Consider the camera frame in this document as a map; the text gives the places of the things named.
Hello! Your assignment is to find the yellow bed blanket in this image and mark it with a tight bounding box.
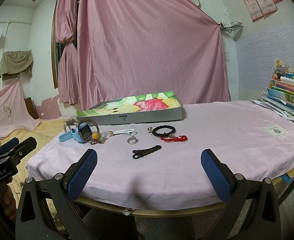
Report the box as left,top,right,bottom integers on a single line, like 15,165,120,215
0,118,70,228

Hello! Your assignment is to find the olive green hanging cloth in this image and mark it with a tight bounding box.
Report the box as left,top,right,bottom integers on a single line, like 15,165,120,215
0,50,34,77

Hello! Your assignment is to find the stack of books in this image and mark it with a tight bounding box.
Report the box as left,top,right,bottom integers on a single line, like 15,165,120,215
251,59,294,122

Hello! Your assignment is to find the person's left hand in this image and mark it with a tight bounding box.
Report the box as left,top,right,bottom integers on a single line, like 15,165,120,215
0,177,17,220

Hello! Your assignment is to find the black braided hair clip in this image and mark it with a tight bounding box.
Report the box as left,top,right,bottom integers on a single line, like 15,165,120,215
132,145,162,159

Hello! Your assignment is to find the grey claw hair clip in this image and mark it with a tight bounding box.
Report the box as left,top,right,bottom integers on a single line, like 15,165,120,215
63,118,80,132

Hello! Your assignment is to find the white square label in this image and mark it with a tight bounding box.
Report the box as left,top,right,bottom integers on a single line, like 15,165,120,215
264,125,287,137

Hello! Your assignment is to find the large pink curtain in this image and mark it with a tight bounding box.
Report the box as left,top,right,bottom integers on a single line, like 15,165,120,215
77,0,231,110

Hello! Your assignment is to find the black hair tie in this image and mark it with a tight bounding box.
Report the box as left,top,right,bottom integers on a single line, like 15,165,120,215
151,125,177,138

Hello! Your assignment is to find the red string bead bracelet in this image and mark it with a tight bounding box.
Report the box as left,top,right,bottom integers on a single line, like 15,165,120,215
160,134,188,143

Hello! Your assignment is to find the pink embroidered cloth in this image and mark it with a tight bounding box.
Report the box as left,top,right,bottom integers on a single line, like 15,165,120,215
0,78,40,138

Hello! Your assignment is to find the grey tray with floral liner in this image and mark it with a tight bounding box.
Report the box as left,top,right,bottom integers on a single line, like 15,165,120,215
76,91,183,125

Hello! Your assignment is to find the wire wall shelf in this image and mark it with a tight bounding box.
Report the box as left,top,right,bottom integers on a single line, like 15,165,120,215
219,21,244,33

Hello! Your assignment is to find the brown hair tie yellow bead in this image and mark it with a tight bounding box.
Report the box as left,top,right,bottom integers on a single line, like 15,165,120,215
78,119,104,145

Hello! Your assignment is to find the pink tablecloth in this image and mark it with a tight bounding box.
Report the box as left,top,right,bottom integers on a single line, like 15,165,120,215
26,100,294,211

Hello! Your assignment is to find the blue smart watch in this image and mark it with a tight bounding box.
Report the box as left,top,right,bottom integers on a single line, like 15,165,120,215
59,123,92,143

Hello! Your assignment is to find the tied pink window curtain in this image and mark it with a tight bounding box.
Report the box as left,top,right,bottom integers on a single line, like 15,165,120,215
55,0,80,105

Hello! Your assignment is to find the round wall clock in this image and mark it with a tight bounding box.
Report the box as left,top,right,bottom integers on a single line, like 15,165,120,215
190,0,201,8

